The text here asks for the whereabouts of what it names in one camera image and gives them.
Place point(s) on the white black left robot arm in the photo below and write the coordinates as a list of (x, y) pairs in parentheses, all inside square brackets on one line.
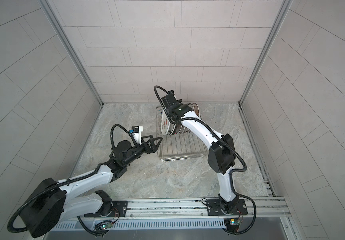
[(55, 201)]

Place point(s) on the green circuit board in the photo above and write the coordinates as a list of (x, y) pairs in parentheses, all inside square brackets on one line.
[(232, 225), (103, 227)]

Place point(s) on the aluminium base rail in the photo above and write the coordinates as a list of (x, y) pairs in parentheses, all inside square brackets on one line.
[(176, 208)]

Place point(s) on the aluminium corner post right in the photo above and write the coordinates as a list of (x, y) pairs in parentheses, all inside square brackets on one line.
[(269, 41)]

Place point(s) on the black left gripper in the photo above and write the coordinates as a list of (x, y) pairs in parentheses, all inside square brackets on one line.
[(150, 149)]

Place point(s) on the aluminium corner post left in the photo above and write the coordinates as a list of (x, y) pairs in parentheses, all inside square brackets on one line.
[(49, 13)]

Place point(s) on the brown striped rim plate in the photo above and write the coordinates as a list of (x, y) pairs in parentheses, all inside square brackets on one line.
[(167, 128)]

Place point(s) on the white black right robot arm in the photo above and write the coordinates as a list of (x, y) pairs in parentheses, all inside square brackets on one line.
[(222, 157)]

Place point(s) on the large red characters plate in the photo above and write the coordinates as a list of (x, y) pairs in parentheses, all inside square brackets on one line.
[(196, 109)]

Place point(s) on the left green circuit board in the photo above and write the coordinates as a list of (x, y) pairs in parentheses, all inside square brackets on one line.
[(103, 227)]

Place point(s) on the right green circuit board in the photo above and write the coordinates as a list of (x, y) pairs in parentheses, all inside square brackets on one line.
[(232, 225)]

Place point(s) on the white slotted vent strip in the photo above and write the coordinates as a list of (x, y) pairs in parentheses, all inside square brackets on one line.
[(146, 224)]

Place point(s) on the metal wire dish rack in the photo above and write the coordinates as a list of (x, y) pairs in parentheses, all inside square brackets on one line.
[(181, 146)]

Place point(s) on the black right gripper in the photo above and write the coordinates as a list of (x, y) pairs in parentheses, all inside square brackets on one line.
[(169, 112)]

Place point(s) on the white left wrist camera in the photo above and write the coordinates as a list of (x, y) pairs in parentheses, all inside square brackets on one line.
[(135, 132)]

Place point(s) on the aluminium corner post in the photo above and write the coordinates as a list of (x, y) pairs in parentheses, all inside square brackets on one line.
[(269, 41), (49, 13)]

